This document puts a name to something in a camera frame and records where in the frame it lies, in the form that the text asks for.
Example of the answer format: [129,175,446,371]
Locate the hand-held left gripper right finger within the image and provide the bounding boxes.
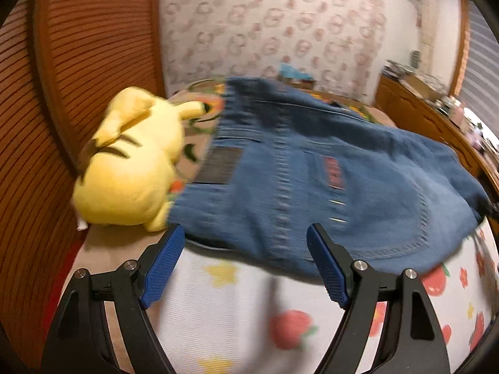
[306,223,451,374]

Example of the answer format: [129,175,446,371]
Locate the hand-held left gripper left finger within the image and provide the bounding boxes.
[41,223,185,374]

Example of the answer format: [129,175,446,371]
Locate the blue denim pants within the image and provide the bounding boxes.
[166,76,492,282]

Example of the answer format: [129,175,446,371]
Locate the white strawberry print blanket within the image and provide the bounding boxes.
[154,216,499,374]

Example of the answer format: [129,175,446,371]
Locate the yellow plush toy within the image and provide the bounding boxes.
[72,86,206,232]

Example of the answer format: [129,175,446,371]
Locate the wooden dresser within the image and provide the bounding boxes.
[373,74,499,189]

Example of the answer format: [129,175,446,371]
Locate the teal box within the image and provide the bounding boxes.
[278,63,316,89]

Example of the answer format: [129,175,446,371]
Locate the wooden headboard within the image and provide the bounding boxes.
[0,0,167,371]

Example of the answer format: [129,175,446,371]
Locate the clutter on dresser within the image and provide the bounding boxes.
[384,50,499,152]

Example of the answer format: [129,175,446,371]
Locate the grey window blind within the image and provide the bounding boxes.
[459,0,499,121]

